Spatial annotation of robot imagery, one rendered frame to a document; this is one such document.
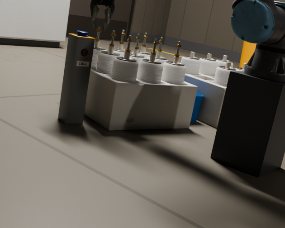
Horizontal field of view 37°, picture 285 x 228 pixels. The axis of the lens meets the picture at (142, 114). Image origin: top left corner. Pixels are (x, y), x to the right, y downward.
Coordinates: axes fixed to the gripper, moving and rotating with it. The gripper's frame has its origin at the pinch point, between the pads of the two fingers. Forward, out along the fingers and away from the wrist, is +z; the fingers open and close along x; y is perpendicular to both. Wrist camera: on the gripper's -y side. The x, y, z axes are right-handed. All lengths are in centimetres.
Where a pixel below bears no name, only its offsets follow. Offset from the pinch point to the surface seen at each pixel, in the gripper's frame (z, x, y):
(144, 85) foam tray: 16.9, 18.8, 25.9
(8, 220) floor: 35, -14, 99
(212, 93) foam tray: 21, 52, 1
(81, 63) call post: 11.9, -4.8, 29.1
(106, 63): 12.4, 4.5, 15.6
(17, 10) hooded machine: 7, -58, -149
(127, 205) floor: 35, 11, 87
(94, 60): 13.6, 0.0, 5.3
